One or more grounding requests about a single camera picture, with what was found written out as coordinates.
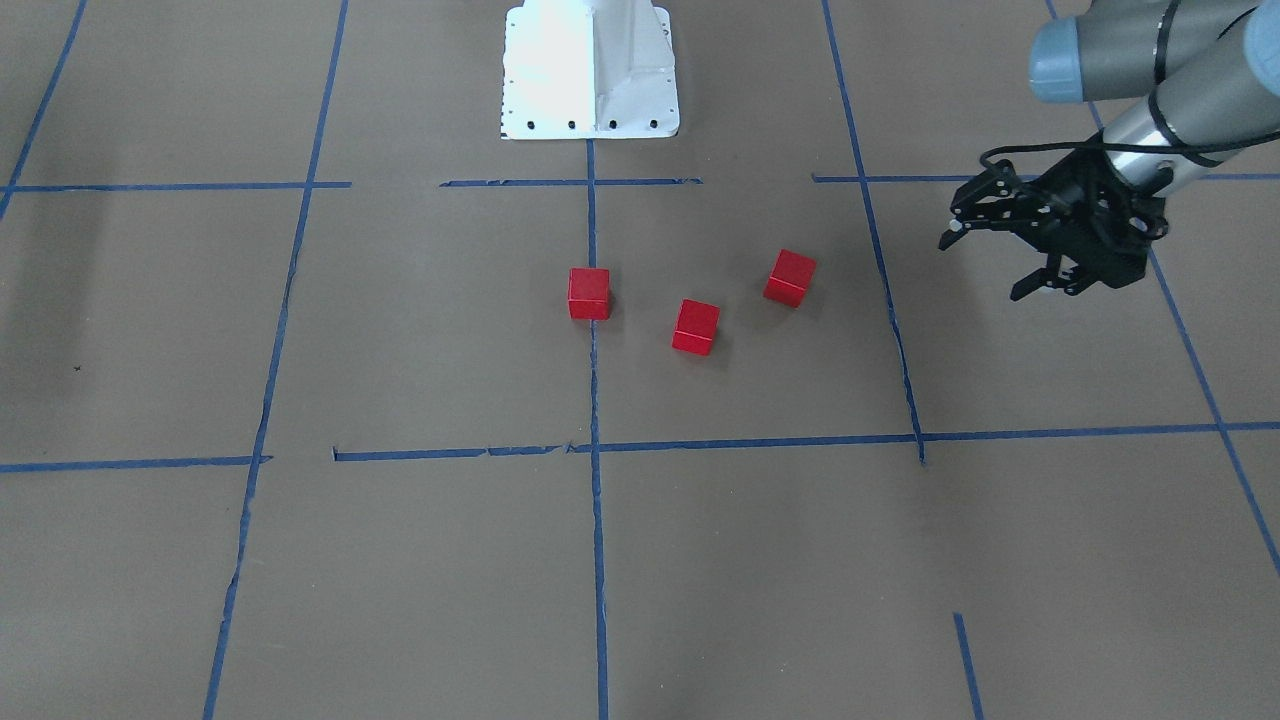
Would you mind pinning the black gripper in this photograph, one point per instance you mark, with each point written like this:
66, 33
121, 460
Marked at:
1062, 203

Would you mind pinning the brown paper table cover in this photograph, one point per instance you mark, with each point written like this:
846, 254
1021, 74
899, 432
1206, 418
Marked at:
296, 424

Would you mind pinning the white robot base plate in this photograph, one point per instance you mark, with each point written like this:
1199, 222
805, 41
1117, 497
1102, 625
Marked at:
580, 70

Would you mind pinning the red block placed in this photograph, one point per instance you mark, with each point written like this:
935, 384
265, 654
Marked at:
790, 278
696, 327
588, 294

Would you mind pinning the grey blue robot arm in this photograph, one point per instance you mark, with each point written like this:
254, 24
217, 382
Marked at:
1201, 78

